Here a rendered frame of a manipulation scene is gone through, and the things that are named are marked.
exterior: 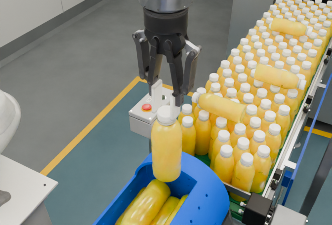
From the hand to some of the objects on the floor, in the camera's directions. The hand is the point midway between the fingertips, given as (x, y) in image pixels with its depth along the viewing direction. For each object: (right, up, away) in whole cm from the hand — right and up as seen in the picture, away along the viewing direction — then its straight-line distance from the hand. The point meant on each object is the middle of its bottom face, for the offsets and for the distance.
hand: (165, 100), depth 67 cm
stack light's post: (+60, -98, +117) cm, 164 cm away
